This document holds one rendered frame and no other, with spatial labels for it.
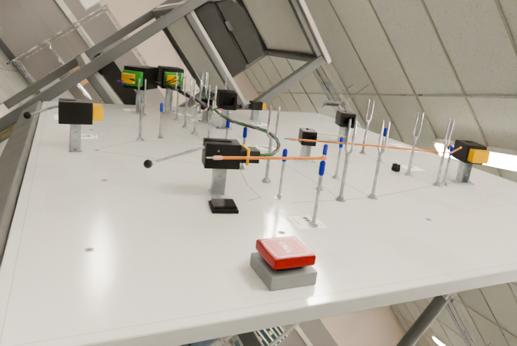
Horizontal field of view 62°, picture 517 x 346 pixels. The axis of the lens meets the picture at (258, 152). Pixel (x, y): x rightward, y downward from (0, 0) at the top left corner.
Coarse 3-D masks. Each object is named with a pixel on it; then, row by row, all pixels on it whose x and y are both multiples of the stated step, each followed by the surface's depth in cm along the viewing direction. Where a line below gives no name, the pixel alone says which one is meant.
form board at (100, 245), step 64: (64, 128) 102; (128, 128) 110; (192, 128) 118; (320, 128) 141; (64, 192) 64; (128, 192) 67; (192, 192) 70; (256, 192) 73; (320, 192) 77; (384, 192) 81; (448, 192) 86; (512, 192) 91; (64, 256) 46; (128, 256) 48; (192, 256) 49; (320, 256) 53; (384, 256) 55; (448, 256) 57; (512, 256) 59; (0, 320) 36; (64, 320) 36; (128, 320) 37; (192, 320) 38; (256, 320) 40
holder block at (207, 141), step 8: (208, 144) 65; (216, 144) 66; (224, 144) 66; (232, 144) 67; (240, 144) 67; (208, 152) 66; (216, 152) 66; (224, 152) 66; (232, 152) 67; (240, 152) 67; (208, 160) 66; (216, 160) 66; (224, 160) 67; (232, 160) 67; (216, 168) 67; (224, 168) 67; (232, 168) 67
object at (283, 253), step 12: (264, 240) 48; (276, 240) 48; (288, 240) 48; (264, 252) 46; (276, 252) 45; (288, 252) 46; (300, 252) 46; (276, 264) 44; (288, 264) 44; (300, 264) 45; (312, 264) 46
